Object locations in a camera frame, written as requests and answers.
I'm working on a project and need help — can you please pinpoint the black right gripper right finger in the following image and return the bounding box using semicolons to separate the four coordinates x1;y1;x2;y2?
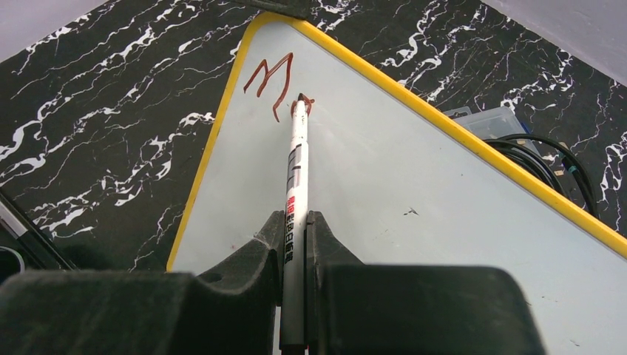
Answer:
306;212;546;354

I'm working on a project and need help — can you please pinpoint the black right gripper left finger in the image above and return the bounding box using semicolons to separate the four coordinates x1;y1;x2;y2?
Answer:
1;211;284;354

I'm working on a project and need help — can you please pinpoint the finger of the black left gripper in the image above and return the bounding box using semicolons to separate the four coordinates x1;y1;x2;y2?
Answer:
234;0;312;20

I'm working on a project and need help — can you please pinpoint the white whiteboard marker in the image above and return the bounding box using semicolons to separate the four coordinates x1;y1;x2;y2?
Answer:
279;93;311;354

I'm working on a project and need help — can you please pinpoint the yellow framed whiteboard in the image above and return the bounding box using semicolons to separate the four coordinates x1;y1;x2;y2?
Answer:
167;13;626;354

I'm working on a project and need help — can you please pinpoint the clear plastic screw box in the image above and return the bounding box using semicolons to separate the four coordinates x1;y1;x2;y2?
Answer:
444;106;529;140

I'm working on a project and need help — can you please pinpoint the black coiled cable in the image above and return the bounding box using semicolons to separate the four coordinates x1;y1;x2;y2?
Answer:
482;133;601;219

